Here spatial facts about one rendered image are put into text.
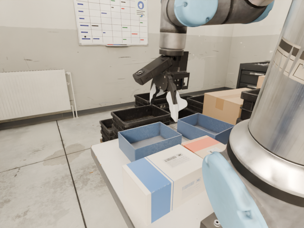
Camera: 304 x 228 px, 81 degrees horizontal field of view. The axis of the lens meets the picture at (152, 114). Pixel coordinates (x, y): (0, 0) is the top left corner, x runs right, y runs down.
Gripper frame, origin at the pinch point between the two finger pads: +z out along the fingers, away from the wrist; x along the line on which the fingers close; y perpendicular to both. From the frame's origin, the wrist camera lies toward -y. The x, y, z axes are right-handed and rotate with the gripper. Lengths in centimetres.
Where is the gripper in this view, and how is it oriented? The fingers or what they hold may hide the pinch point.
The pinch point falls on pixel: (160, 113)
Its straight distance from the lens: 59.2
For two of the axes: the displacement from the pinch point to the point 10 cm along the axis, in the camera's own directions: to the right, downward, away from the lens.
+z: -0.5, 9.1, 4.2
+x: -4.9, -3.9, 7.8
